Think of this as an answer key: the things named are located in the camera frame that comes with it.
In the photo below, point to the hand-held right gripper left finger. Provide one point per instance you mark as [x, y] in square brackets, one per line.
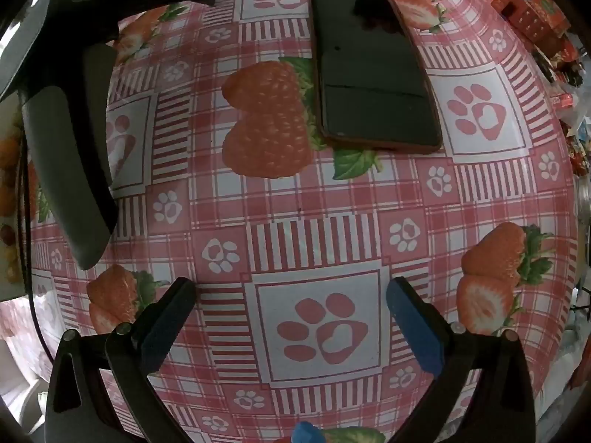
[161, 332]

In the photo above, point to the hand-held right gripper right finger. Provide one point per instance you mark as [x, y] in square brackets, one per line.
[415, 332]

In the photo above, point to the strawberry print checked tablecloth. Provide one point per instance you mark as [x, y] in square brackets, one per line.
[323, 249]

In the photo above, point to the dark brown flat bar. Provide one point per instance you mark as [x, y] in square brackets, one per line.
[369, 78]

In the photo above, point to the pile of colourful small packets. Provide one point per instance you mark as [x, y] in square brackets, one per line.
[568, 87]

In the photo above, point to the pile of red gift boxes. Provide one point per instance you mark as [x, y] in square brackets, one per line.
[535, 18]

